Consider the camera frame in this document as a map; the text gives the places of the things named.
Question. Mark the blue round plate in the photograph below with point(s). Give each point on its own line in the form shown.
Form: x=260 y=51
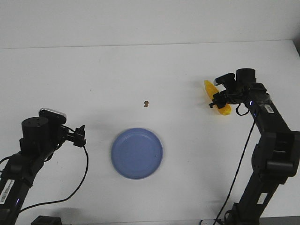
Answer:
x=136 y=153

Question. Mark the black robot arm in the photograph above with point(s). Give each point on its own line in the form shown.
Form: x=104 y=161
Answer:
x=41 y=138
x=276 y=157

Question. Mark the yellow corn cob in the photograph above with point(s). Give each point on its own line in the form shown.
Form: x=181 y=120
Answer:
x=225 y=110

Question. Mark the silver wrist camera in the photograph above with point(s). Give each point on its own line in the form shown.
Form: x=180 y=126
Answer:
x=226 y=79
x=56 y=116

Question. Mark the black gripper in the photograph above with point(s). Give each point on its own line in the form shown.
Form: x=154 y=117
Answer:
x=220 y=99
x=68 y=134

